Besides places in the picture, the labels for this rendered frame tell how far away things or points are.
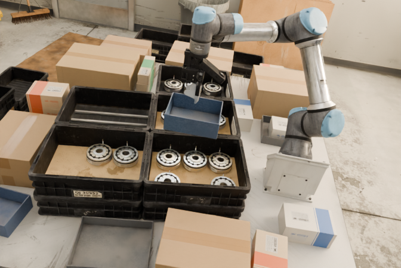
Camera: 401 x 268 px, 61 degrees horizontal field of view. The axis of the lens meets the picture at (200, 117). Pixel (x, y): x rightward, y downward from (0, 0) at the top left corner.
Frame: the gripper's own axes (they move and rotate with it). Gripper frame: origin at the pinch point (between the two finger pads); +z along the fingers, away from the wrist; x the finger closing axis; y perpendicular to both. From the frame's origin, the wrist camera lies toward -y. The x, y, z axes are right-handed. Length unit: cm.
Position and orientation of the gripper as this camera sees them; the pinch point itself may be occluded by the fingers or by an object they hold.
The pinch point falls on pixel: (197, 100)
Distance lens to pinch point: 134.6
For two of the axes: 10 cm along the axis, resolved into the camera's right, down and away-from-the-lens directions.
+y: -9.8, -1.9, 0.5
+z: -1.4, 8.4, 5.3
